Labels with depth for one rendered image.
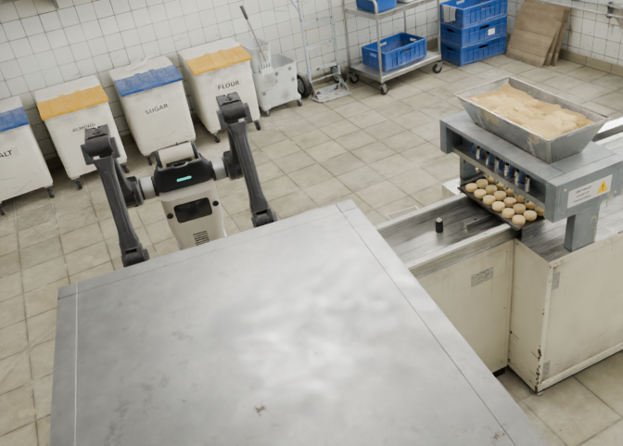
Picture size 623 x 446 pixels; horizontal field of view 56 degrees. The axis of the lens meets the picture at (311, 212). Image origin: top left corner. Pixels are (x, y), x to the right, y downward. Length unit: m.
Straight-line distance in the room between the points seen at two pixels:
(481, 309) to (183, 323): 1.98
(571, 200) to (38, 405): 2.80
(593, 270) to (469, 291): 0.51
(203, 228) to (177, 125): 3.01
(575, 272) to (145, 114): 3.84
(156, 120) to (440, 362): 4.83
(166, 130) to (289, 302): 4.70
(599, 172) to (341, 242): 1.59
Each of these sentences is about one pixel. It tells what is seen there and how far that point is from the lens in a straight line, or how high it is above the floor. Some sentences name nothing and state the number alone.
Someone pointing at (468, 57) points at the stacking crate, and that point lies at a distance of 6.69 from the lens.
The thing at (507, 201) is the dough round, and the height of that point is 0.92.
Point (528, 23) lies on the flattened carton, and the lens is 6.76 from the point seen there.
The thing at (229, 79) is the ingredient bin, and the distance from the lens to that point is 5.46.
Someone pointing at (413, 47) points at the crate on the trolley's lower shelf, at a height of 0.33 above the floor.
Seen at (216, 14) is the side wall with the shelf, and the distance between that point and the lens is 6.01.
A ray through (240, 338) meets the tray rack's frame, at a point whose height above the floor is 1.82.
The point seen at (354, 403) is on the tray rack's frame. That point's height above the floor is 1.82.
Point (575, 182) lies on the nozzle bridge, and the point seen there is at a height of 1.17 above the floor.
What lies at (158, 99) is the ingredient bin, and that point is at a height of 0.58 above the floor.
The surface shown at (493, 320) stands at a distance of 2.76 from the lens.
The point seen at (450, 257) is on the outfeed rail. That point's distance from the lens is 2.38.
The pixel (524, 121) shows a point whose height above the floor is 1.28.
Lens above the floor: 2.34
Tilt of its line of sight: 33 degrees down
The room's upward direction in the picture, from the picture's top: 10 degrees counter-clockwise
